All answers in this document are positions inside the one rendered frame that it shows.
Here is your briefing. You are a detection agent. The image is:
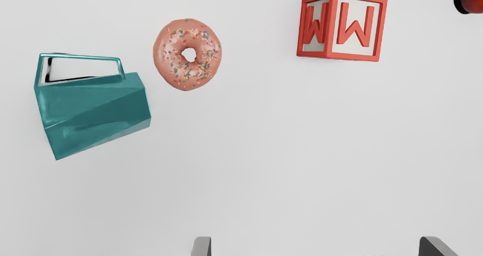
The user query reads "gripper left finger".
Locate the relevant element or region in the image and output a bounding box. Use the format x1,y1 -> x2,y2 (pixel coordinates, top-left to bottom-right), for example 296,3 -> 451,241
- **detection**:
191,236 -> 212,256

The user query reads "teal faceted mug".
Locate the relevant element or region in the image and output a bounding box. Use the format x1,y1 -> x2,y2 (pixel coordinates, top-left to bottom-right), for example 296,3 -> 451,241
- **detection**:
34,53 -> 152,161

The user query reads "red letter block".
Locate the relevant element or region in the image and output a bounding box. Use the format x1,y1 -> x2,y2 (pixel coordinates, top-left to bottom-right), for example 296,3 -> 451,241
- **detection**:
296,0 -> 388,62

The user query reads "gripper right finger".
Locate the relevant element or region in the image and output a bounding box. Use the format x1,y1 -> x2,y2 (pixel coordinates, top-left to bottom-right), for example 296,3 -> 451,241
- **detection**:
419,236 -> 459,256

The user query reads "pink sprinkled donut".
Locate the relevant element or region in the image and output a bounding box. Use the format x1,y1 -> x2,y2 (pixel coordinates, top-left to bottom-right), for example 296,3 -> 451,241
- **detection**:
153,19 -> 222,91

